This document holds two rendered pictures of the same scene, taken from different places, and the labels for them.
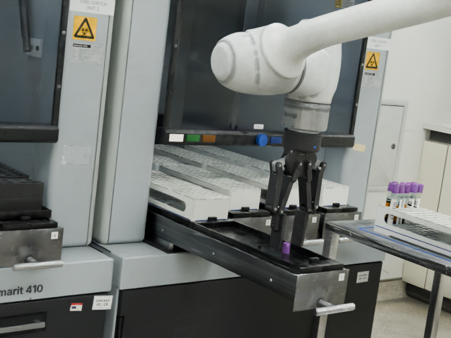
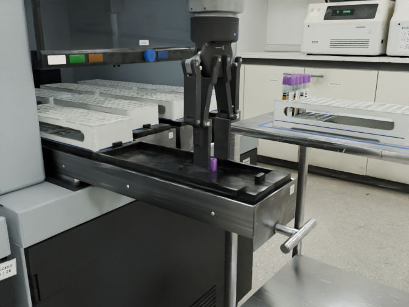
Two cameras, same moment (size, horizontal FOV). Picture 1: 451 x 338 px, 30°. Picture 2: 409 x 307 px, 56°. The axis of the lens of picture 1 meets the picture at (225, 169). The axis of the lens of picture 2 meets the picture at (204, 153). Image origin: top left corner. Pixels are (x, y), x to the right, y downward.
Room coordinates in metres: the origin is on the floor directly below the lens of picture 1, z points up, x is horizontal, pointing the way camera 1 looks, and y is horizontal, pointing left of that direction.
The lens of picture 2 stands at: (1.03, 0.02, 1.02)
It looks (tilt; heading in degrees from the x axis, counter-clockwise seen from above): 16 degrees down; 346
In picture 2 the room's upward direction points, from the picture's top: straight up
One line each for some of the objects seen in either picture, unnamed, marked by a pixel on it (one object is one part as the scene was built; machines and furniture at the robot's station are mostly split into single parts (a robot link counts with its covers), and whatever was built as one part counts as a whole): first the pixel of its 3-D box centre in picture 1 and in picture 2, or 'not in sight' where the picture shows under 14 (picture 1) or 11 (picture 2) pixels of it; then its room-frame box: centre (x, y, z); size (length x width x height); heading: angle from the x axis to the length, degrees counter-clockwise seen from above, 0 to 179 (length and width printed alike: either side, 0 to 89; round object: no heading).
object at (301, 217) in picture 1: (299, 228); (221, 138); (1.66, -0.16, 0.85); 0.03 x 0.01 x 0.07; 40
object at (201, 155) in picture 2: (278, 229); (202, 145); (1.62, -0.12, 0.85); 0.03 x 0.01 x 0.07; 40
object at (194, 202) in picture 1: (172, 196); (69, 127); (1.90, 0.11, 0.83); 0.30 x 0.10 x 0.06; 40
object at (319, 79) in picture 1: (309, 60); not in sight; (1.62, -0.13, 1.19); 0.13 x 0.11 x 0.16; 132
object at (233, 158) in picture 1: (224, 163); (114, 91); (2.49, 0.00, 0.83); 0.30 x 0.10 x 0.06; 40
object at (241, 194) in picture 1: (207, 188); (103, 112); (2.05, 0.04, 0.83); 0.30 x 0.10 x 0.06; 40
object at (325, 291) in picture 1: (217, 240); (127, 166); (1.76, 0.00, 0.78); 0.73 x 0.14 x 0.09; 40
